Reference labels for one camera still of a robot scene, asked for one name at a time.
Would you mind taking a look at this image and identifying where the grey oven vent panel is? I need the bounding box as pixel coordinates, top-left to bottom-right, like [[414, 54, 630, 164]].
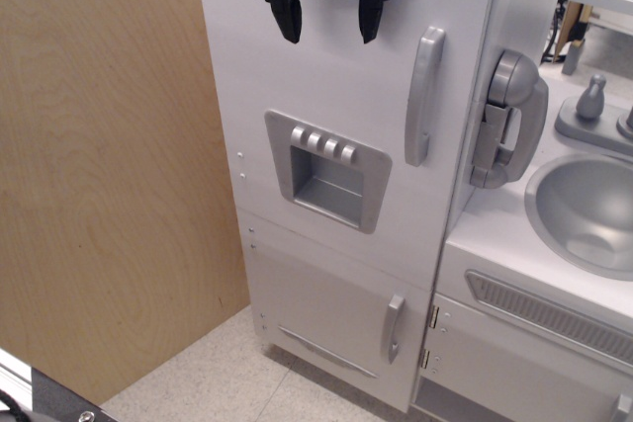
[[465, 270, 632, 367]]

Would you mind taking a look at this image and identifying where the grey toy faucet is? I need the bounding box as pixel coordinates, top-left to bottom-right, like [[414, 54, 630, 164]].
[[555, 74, 632, 156]]

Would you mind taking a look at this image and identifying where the grey fridge door handle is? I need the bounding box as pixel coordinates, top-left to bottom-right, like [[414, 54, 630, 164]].
[[405, 26, 446, 167]]

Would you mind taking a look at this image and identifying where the white fridge door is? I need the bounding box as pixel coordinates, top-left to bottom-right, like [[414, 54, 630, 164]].
[[202, 0, 492, 290]]

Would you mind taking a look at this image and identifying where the white lower freezer door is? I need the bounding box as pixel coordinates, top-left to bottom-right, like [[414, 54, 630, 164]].
[[237, 210, 430, 412]]

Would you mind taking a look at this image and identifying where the grey toy telephone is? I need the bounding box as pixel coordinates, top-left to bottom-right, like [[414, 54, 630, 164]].
[[470, 50, 549, 189]]

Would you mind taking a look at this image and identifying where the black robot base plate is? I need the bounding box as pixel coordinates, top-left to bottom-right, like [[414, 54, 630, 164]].
[[1, 349, 116, 421]]

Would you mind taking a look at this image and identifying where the white toy fridge cabinet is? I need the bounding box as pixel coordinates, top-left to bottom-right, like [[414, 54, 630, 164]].
[[434, 0, 513, 290]]

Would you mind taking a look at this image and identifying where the grey toy sink basin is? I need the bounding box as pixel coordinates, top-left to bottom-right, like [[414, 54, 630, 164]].
[[524, 154, 632, 281]]

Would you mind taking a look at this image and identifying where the white oven door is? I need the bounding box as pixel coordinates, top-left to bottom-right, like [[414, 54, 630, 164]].
[[414, 295, 632, 421]]

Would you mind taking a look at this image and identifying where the grey ice dispenser box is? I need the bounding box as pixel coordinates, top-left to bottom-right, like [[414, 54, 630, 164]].
[[264, 110, 392, 234]]

